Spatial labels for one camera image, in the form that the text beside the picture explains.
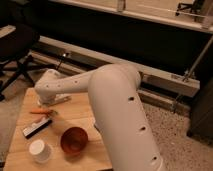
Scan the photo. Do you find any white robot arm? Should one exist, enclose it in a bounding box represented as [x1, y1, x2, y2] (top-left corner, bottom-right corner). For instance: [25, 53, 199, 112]
[35, 64, 166, 171]

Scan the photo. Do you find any white bottle lying down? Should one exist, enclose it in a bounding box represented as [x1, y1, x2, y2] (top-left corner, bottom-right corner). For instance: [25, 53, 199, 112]
[37, 95, 72, 107]

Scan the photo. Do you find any black and white eraser block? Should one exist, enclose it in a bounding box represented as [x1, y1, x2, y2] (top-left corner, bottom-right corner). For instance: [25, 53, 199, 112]
[22, 116, 52, 139]

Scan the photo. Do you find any wooden table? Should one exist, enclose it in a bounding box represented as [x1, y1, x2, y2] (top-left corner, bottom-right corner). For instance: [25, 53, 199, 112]
[4, 88, 112, 171]

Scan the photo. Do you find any red bowl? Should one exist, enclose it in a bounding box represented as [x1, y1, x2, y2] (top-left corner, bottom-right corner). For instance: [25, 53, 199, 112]
[60, 127, 88, 156]

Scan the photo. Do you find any white plastic cup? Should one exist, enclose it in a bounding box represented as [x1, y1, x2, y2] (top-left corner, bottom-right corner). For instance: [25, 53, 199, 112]
[29, 139, 52, 163]

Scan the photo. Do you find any black office chair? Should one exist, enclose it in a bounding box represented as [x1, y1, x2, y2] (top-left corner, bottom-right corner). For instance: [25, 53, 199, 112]
[0, 24, 55, 101]

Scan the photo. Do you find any black cable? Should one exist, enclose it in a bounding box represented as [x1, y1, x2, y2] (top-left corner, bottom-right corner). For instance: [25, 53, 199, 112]
[54, 51, 69, 73]

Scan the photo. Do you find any metal rail beam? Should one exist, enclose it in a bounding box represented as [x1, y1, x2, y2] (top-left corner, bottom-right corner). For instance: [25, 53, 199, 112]
[39, 36, 200, 97]

